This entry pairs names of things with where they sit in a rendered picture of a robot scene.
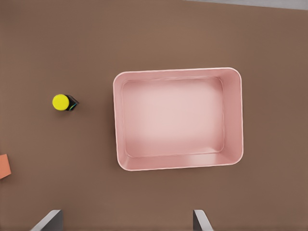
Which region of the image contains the yellow button with black base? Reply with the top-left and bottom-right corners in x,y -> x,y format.
52,94 -> 80,113

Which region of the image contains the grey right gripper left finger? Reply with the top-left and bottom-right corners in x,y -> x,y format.
30,209 -> 63,231

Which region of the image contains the pink storage box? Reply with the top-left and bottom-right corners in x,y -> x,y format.
113,67 -> 244,172

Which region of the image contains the orange flat block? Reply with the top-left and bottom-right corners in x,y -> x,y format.
0,154 -> 12,180

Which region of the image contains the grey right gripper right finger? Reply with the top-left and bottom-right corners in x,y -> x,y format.
193,209 -> 214,231

